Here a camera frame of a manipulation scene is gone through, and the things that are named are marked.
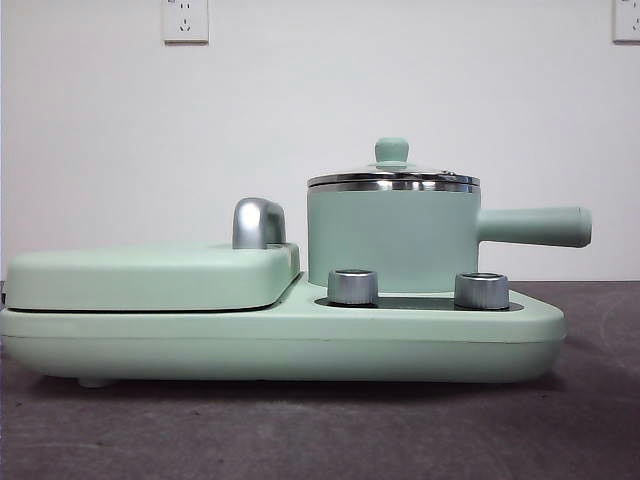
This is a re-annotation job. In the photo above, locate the green griddle cover silver handle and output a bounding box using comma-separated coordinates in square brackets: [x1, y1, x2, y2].
[4, 197, 303, 313]

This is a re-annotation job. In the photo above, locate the silver control knob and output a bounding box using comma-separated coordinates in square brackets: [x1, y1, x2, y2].
[453, 272, 510, 309]
[327, 268, 380, 305]

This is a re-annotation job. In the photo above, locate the green pot with side handle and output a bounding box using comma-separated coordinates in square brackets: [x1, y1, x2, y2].
[305, 181, 594, 295]

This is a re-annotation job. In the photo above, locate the glass pot lid green knob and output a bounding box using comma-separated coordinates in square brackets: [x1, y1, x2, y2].
[306, 136, 482, 188]

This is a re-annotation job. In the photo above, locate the green breakfast machine base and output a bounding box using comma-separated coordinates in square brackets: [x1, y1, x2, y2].
[0, 279, 567, 389]

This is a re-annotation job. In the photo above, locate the white wall socket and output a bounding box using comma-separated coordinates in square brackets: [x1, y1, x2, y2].
[162, 0, 210, 45]
[612, 0, 640, 44]

